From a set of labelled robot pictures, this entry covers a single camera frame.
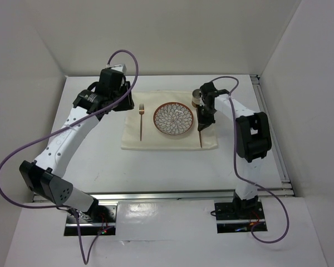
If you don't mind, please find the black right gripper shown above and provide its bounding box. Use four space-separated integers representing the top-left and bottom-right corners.
196 103 217 131

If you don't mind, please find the copper knife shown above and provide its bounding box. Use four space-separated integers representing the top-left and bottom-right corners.
199 131 203 148

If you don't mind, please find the copper fork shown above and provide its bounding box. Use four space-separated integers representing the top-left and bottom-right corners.
139 103 145 141

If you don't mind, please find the metal cup with cork base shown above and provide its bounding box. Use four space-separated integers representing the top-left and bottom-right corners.
191 89 202 108

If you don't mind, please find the patterned ceramic plate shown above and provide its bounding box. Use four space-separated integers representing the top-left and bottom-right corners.
153 102 194 136

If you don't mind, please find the cream cloth placemat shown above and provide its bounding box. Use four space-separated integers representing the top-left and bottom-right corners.
121 91 218 151

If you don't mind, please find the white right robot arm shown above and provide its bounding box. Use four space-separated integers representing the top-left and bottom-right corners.
193 81 272 219

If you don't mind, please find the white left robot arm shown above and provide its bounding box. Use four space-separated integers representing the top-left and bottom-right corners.
19 64 134 222

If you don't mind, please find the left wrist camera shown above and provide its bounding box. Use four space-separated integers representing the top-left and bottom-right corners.
106 64 127 75

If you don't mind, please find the aluminium front rail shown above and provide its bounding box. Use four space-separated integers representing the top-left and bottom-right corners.
33 189 279 202

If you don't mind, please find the aluminium rail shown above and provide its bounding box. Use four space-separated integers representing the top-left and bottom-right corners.
250 75 295 197
33 189 279 202

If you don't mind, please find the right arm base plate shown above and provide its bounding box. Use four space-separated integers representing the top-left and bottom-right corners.
210 201 267 234

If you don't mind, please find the aluminium right side rail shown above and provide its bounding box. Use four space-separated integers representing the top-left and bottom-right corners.
250 75 295 197

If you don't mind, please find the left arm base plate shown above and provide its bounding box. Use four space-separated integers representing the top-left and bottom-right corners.
63 201 118 236

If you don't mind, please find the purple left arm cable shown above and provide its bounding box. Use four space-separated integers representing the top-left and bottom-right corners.
0 49 140 265

